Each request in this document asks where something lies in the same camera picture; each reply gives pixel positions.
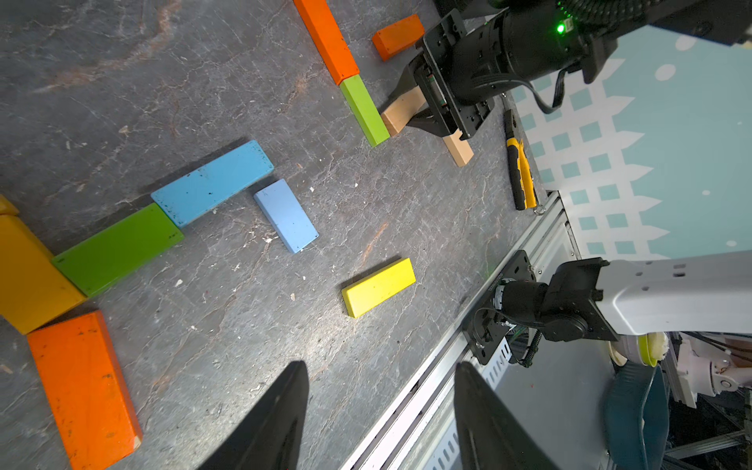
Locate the orange long block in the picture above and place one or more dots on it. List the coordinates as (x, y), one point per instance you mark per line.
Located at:
(86, 390)

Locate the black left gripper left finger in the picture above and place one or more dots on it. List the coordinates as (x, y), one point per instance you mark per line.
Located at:
(271, 434)

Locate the light blue short block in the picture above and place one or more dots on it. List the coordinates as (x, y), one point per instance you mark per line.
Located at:
(287, 216)

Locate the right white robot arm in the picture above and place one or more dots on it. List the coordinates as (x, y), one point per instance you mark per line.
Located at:
(598, 299)

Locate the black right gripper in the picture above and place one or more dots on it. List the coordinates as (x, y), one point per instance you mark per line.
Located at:
(432, 71)

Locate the yellow-orange short block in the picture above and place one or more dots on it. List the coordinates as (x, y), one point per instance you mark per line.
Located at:
(33, 291)

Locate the light blue long block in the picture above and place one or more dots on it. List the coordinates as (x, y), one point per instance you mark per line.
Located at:
(186, 199)

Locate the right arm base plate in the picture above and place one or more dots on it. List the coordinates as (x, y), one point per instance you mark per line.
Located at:
(485, 326)

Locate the lime green block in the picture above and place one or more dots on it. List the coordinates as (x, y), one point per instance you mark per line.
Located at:
(364, 110)

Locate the green short block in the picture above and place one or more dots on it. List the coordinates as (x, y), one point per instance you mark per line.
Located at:
(104, 259)

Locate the yellow-orange long block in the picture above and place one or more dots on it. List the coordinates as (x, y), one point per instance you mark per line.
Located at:
(7, 208)

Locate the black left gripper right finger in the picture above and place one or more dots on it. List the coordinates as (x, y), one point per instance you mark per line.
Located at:
(489, 436)

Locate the teal object below table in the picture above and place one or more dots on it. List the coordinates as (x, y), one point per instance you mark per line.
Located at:
(636, 417)

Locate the yellow handled pliers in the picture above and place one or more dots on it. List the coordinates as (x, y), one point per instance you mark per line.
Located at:
(520, 171)

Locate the tan wooden short block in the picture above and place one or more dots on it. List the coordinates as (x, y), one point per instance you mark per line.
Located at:
(398, 114)

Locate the tan wooden long block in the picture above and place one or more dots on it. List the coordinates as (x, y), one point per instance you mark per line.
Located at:
(460, 149)

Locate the yellow long block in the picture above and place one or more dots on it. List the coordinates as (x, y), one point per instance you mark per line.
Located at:
(380, 286)

